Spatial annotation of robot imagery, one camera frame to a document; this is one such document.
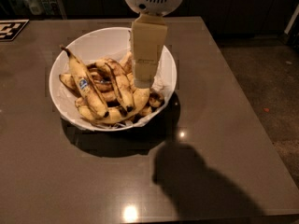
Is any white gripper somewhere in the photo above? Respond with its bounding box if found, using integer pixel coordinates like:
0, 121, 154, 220
125, 0, 183, 89

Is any spotted banana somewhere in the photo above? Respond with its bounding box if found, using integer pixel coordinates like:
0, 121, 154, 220
95, 58, 135, 112

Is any white bowl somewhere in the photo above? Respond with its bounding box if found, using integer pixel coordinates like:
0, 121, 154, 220
49, 27, 177, 132

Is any long curved bottom banana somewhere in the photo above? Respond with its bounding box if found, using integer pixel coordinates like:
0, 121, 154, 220
75, 89, 150, 125

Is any dark banana at right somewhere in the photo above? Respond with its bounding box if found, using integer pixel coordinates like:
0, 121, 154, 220
149, 90, 164, 108

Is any banana with blue sticker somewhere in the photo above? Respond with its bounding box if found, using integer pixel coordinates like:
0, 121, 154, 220
60, 45, 109, 119

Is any small banana at left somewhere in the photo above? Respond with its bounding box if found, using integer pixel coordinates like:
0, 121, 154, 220
59, 73, 79, 95

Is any black white marker tag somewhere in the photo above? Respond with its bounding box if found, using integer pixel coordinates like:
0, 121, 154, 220
0, 20, 29, 42

